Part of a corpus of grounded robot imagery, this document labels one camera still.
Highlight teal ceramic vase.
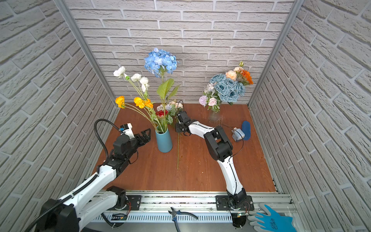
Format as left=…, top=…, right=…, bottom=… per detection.
left=156, top=129, right=173, bottom=153

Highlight red gerbera stem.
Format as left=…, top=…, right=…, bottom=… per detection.
left=156, top=110, right=168, bottom=134

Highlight orange white small bouquet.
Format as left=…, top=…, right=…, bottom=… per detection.
left=115, top=96, right=159, bottom=129

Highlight clear glass vase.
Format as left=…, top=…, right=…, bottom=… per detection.
left=208, top=110, right=220, bottom=122

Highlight white poppy stem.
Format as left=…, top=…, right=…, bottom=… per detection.
left=112, top=66, right=163, bottom=131

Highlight dusty blue rose bouquet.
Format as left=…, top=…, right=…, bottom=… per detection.
left=209, top=74, right=245, bottom=103

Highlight blue hydrangea white bouquet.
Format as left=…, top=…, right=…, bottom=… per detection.
left=144, top=47, right=181, bottom=132

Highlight peach rose stem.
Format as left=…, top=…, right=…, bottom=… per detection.
left=226, top=61, right=244, bottom=81

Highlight orange gerbera stem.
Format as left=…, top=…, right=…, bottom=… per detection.
left=241, top=70, right=254, bottom=85

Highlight white lilac mixed bouquet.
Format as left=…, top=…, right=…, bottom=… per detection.
left=199, top=83, right=222, bottom=113

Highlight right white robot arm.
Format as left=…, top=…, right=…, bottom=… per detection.
left=175, top=111, right=246, bottom=209

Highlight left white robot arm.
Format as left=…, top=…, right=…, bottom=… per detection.
left=26, top=129, right=151, bottom=232

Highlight blue oval object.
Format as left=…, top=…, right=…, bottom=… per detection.
left=241, top=121, right=251, bottom=141

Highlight black blue pliers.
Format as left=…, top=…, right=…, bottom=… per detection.
left=168, top=206, right=199, bottom=232

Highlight blue grey work glove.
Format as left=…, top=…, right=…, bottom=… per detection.
left=247, top=204, right=297, bottom=232

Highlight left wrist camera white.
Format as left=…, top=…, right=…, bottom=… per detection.
left=119, top=123, right=134, bottom=139

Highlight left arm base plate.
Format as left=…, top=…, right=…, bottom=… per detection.
left=109, top=195, right=142, bottom=211

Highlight black corrugated cable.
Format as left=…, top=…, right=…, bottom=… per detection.
left=24, top=118, right=121, bottom=232

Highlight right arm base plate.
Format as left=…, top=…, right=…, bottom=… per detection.
left=215, top=195, right=255, bottom=211

